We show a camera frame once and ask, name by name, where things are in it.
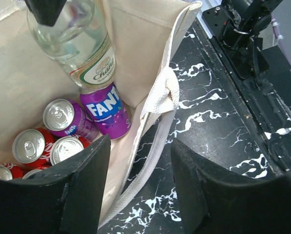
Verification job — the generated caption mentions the red cola can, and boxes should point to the red cola can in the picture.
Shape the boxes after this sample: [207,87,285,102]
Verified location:
[12,128,56,168]
[50,136,90,166]
[22,165,50,179]
[0,163,23,181]

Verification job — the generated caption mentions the red cola can front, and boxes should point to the red cola can front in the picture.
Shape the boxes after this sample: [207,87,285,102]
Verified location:
[50,136,90,166]

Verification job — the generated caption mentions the beige canvas tote bag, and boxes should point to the beige canvas tote bag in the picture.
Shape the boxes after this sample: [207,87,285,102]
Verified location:
[0,0,202,229]

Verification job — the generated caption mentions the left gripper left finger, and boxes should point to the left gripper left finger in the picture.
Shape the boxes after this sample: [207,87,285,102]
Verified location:
[0,136,111,234]

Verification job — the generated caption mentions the purple soda can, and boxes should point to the purple soda can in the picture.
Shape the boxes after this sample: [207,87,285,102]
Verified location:
[80,83,131,139]
[42,99,99,141]

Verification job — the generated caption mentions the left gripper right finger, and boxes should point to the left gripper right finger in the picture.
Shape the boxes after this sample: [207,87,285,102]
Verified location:
[170,139,291,234]

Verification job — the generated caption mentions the clear glass bottle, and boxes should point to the clear glass bottle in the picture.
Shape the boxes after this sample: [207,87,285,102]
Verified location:
[27,0,116,90]

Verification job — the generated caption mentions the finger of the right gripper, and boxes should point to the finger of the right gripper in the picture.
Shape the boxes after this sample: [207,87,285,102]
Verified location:
[24,0,66,27]

